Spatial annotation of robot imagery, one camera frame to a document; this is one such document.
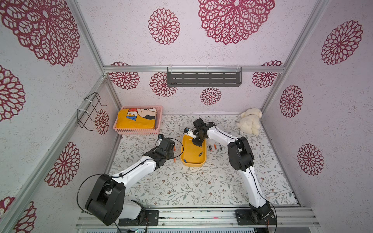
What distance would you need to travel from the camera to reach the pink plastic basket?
3.45ft

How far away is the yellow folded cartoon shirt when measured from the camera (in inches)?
41.5

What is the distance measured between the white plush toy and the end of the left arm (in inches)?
24.3

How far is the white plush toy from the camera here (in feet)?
3.44

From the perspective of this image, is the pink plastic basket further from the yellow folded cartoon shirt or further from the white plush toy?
the white plush toy

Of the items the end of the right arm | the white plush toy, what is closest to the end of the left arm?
the end of the right arm

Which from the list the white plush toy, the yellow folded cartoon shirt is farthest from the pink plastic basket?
the white plush toy

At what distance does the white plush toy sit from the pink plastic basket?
2.00ft

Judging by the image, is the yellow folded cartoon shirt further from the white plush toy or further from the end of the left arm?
the white plush toy

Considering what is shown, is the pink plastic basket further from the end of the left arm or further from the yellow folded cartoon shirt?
the end of the left arm

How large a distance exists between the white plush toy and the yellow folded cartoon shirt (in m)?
0.66

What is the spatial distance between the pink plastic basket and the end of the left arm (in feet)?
1.20

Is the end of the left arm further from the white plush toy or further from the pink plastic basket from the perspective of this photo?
the white plush toy

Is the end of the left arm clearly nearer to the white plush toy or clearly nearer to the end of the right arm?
the end of the right arm

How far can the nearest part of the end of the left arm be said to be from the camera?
625mm
